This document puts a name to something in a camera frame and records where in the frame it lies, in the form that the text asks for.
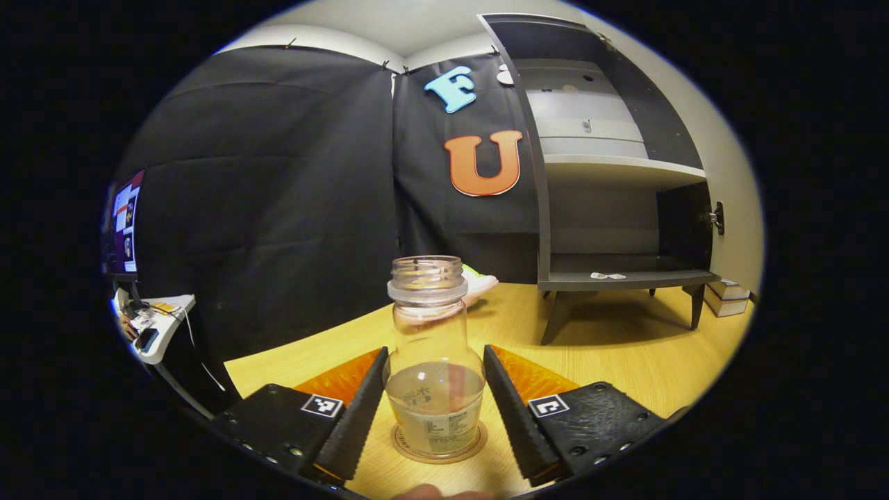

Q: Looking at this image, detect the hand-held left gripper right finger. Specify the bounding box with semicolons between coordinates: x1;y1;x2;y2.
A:
483;345;671;487

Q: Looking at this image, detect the white side table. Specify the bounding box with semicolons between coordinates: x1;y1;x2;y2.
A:
115;292;197;367

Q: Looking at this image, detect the white printed box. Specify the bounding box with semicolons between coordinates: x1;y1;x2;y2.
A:
704;278;751;317

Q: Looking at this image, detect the pink and green soft toy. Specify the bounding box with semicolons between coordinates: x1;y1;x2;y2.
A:
462;264;499;308

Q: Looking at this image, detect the computer monitor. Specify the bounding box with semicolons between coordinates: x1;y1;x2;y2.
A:
103;170;147;282

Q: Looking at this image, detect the grey cabinet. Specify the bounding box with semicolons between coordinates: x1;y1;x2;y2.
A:
478;12;723;346

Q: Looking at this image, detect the black backdrop cloth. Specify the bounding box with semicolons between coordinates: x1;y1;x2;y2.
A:
111;45;542;417

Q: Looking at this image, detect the round brown coaster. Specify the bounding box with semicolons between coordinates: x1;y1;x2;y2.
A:
390;420;489;465

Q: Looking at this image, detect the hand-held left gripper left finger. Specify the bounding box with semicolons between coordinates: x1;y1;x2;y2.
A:
212;347;390;485

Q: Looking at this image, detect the clear plastic bottle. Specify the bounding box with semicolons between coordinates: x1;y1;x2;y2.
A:
384;256;485;459

